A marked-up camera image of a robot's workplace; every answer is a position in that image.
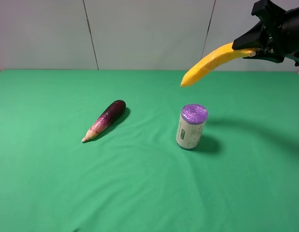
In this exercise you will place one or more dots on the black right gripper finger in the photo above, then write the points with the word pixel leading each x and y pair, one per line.
pixel 261 54
pixel 256 37

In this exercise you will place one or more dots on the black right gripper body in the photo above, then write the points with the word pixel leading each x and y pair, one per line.
pixel 282 27

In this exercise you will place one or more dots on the yellow banana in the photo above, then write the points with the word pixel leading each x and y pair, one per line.
pixel 214 59

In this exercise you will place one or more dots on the purple trash bag roll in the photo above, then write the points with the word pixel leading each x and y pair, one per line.
pixel 191 124

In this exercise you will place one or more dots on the green tablecloth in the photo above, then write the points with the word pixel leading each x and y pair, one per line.
pixel 243 176

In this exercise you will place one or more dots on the purple eggplant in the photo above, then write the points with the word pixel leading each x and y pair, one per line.
pixel 113 112

